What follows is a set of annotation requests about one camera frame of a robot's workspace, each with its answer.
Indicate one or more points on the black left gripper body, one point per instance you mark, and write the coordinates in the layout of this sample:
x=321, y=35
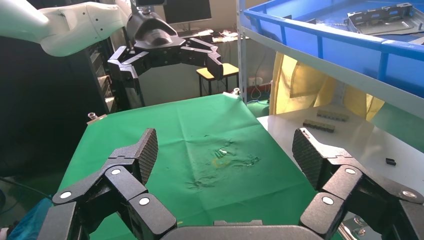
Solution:
x=152, y=36

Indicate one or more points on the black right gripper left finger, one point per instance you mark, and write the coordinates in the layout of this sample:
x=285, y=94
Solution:
x=126, y=185

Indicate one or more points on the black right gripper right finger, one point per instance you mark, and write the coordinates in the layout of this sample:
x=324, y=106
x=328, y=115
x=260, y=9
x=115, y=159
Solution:
x=344, y=185

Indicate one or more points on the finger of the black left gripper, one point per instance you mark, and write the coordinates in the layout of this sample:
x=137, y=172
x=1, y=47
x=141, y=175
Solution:
x=124, y=76
x=202, y=53

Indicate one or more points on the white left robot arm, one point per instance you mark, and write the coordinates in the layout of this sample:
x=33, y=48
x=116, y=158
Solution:
x=66, y=26

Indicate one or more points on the computer keyboard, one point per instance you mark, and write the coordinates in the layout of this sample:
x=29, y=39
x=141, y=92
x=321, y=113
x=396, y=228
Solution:
x=198, y=32

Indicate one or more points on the white papers pile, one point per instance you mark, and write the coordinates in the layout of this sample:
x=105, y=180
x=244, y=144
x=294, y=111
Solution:
x=227, y=35

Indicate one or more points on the yellow wooden stool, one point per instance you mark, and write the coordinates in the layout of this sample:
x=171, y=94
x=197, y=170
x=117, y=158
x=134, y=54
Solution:
x=230, y=70

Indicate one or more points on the black computer monitor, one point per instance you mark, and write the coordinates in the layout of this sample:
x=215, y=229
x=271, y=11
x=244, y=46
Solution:
x=187, y=10

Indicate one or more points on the silver binder clip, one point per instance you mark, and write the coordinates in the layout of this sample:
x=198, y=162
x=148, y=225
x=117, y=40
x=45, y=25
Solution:
x=232, y=93
x=96, y=118

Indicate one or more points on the small black plastic piece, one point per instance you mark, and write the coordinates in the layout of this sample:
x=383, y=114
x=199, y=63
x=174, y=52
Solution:
x=391, y=162

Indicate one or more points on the dark grey connector strip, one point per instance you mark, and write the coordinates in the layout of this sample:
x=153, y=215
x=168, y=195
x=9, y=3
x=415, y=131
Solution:
x=333, y=115
x=318, y=126

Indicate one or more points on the green table cloth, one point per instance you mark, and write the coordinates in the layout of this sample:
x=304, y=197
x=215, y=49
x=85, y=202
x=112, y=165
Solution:
x=215, y=132

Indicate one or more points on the black equipment rack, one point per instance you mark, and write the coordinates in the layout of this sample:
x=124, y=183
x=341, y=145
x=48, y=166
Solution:
x=39, y=106

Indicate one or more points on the blue plastic bag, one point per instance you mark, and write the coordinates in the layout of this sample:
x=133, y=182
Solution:
x=31, y=222

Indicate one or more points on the yellow fabric cloth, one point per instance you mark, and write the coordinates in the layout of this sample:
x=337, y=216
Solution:
x=298, y=89

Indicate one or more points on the blue plastic bin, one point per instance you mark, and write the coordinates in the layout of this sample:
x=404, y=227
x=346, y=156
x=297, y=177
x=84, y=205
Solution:
x=351, y=53

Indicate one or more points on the perforated white shelf post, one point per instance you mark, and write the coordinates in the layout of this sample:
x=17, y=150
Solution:
x=242, y=49

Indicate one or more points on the white wall socket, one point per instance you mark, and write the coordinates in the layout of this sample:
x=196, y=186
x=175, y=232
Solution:
x=255, y=81

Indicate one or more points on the stamped sheet metal bracket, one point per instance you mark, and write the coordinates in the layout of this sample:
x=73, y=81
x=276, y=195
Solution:
x=381, y=21

